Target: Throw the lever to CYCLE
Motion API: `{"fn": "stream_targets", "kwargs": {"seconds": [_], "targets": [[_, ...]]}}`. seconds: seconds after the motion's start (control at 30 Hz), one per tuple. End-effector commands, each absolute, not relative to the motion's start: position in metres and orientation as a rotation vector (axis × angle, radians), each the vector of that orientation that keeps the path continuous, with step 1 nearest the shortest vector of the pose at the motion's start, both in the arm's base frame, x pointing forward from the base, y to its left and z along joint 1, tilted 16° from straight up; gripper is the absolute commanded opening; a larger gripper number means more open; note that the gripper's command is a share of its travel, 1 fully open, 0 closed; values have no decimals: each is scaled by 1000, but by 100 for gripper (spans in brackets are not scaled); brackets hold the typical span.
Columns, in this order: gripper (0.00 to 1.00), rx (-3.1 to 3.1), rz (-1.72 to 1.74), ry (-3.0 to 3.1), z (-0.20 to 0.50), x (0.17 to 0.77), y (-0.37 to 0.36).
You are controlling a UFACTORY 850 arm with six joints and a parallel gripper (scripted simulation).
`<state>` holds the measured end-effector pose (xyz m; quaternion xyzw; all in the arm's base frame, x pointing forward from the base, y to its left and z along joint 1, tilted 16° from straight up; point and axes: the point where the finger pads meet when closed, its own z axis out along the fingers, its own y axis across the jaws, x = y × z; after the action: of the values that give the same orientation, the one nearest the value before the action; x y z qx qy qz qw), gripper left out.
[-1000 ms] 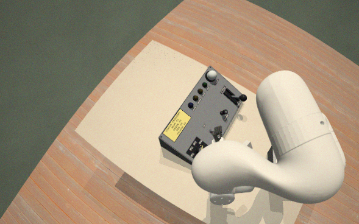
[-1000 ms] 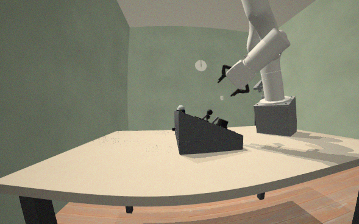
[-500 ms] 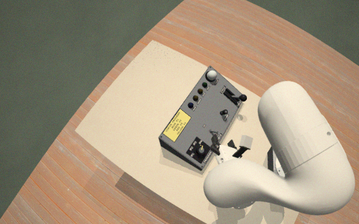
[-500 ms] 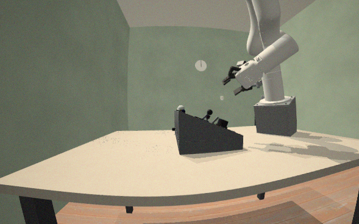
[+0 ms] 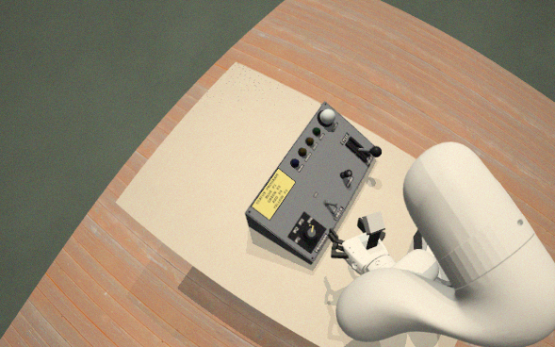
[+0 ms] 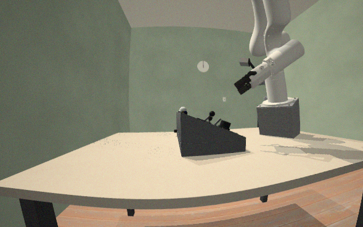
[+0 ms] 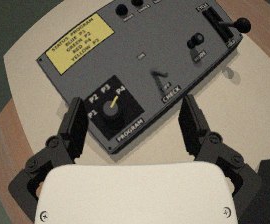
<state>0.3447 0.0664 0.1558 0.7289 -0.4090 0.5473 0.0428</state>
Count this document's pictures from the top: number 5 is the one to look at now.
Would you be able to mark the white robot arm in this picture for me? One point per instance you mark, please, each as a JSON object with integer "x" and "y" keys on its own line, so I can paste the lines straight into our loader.
{"x": 503, "y": 277}

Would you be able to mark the grey control console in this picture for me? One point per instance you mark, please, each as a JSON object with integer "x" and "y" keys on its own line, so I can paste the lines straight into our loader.
{"x": 293, "y": 208}

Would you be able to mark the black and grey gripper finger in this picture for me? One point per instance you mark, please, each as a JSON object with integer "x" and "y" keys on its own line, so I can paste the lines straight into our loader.
{"x": 336, "y": 245}
{"x": 360, "y": 225}

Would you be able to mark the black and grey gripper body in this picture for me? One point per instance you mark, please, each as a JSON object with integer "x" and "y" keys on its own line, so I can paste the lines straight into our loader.
{"x": 359, "y": 257}

